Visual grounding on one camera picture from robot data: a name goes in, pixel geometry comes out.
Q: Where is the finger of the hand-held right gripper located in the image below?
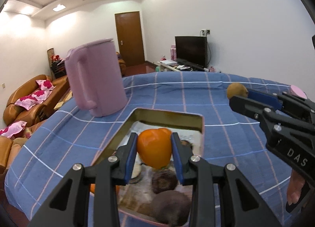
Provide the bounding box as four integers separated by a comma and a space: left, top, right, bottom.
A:
247, 90, 315, 130
229, 95, 286, 131

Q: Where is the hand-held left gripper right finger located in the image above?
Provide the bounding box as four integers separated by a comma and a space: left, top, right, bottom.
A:
170, 132, 283, 227

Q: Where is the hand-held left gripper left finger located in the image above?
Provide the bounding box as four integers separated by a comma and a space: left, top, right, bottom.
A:
28, 132, 138, 227

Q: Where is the olive brown small fruit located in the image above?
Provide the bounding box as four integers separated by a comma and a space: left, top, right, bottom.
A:
226, 82, 249, 99

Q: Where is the orange bell pepper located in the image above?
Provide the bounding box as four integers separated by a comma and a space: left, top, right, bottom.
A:
136, 128, 173, 169

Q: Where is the dark brown round fruit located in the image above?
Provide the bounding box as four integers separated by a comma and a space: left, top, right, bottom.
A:
151, 171, 179, 194

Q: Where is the pink metal tin box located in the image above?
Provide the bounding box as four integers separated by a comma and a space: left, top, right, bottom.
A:
90, 107, 205, 226

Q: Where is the large purple fruit with stem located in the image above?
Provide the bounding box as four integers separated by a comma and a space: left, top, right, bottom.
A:
136, 190, 192, 226

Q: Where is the person's right hand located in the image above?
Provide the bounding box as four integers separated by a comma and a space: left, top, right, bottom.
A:
287, 169, 306, 205

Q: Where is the pink cartoon mug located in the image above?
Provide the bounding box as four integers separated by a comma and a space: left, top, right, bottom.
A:
290, 85, 308, 99

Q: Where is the blue plaid tablecloth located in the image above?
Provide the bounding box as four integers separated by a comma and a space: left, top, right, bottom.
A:
4, 71, 315, 227

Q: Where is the black television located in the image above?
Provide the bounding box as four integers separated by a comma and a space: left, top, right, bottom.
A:
175, 36, 208, 68

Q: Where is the white tv stand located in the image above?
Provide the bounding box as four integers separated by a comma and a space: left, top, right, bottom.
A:
156, 60, 222, 73

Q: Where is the pink electric kettle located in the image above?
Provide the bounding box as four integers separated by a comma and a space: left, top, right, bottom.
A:
64, 38, 128, 118

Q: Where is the coffee table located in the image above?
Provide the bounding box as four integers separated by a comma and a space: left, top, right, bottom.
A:
53, 89, 74, 110

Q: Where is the brown leather sofa with blanket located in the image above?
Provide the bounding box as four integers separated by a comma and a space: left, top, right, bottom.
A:
116, 52, 126, 77

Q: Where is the pink floral cushion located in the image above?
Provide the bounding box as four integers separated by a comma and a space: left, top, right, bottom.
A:
36, 79, 55, 92
30, 90, 51, 101
0, 121, 27, 139
14, 95, 41, 110

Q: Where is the long brown leather sofa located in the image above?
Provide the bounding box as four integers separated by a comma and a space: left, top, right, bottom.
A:
4, 74, 70, 126

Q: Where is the dark shelf rack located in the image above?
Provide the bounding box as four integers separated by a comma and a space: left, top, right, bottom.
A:
50, 60, 67, 80

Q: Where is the brown wooden door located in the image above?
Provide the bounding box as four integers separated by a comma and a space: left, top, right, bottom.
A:
114, 11, 145, 68

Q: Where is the brown leather armchair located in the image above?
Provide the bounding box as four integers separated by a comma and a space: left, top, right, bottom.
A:
0, 125, 33, 171

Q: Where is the tall framed picture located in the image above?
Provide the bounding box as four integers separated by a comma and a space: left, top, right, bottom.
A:
47, 48, 55, 70

